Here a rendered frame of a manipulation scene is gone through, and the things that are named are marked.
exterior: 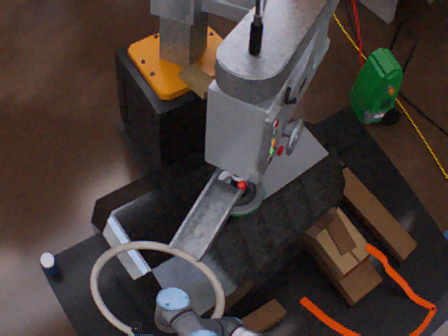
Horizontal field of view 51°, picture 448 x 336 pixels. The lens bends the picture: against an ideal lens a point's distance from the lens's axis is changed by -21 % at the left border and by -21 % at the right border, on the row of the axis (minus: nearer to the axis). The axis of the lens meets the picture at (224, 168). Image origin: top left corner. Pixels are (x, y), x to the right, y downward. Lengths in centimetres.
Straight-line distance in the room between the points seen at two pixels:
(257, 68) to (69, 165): 210
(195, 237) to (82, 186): 150
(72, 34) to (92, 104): 91
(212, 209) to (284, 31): 75
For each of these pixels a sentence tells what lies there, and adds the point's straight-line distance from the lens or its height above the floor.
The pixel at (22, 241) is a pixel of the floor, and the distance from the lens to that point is 342.
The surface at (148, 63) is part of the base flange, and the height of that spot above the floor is 78.
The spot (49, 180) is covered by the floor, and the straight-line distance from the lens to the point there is 359.
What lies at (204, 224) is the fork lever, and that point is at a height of 102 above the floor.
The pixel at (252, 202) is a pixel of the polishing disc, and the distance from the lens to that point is 241.
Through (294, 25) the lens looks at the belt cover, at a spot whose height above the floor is 167.
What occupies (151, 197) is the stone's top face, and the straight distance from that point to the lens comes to 247.
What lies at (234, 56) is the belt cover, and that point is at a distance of 177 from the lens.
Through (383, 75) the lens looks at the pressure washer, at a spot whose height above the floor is 50.
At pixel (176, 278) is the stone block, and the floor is 74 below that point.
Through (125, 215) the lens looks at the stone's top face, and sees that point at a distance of 244.
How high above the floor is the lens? 292
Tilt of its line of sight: 56 degrees down
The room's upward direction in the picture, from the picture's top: 5 degrees clockwise
